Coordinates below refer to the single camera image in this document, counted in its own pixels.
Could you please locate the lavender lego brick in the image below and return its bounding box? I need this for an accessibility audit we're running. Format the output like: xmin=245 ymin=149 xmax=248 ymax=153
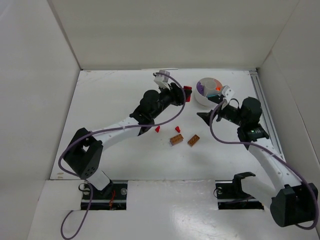
xmin=196 ymin=81 xmax=204 ymax=95

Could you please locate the red rectangular lego brick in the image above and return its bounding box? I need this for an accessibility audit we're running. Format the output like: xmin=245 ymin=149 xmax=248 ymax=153
xmin=183 ymin=85 xmax=192 ymax=90

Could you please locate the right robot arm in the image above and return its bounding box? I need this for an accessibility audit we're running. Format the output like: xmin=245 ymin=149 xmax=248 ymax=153
xmin=197 ymin=95 xmax=320 ymax=230

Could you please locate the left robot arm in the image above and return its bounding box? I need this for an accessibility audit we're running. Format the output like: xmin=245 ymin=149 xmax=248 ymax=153
xmin=62 ymin=82 xmax=192 ymax=197

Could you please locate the white round divided container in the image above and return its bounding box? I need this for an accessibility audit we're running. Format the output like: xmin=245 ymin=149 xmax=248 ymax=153
xmin=194 ymin=77 xmax=223 ymax=107

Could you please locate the brown lego brick upside down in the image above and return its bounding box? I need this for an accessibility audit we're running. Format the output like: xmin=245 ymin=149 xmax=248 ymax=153
xmin=187 ymin=134 xmax=200 ymax=147

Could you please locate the brown lego plate studs up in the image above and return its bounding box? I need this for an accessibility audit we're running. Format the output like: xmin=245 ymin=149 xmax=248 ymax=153
xmin=169 ymin=133 xmax=184 ymax=146

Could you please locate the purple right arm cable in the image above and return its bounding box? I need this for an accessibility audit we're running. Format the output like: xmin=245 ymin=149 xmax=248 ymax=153
xmin=209 ymin=98 xmax=318 ymax=230

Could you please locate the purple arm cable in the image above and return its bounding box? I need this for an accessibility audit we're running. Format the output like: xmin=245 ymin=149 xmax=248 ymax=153
xmin=58 ymin=72 xmax=187 ymax=240
xmin=209 ymin=98 xmax=318 ymax=230

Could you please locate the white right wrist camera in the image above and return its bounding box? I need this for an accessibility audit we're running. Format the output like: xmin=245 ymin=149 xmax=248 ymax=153
xmin=220 ymin=85 xmax=235 ymax=105

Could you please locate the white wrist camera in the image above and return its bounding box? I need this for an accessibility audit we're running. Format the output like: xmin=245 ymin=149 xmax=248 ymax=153
xmin=220 ymin=85 xmax=235 ymax=105
xmin=153 ymin=70 xmax=171 ymax=91

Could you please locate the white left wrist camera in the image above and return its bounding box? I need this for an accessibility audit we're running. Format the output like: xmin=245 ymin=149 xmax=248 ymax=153
xmin=153 ymin=70 xmax=171 ymax=91

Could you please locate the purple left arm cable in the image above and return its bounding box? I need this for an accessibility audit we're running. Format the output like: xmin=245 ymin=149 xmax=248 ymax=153
xmin=58 ymin=72 xmax=187 ymax=240

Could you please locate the aluminium rail on table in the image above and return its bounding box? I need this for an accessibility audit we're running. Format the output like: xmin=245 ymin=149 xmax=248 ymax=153
xmin=249 ymin=70 xmax=286 ymax=161

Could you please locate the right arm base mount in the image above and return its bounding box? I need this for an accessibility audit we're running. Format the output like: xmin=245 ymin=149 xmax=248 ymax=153
xmin=213 ymin=172 xmax=264 ymax=210

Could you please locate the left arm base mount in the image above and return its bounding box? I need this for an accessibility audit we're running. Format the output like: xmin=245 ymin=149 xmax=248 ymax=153
xmin=78 ymin=181 xmax=128 ymax=211

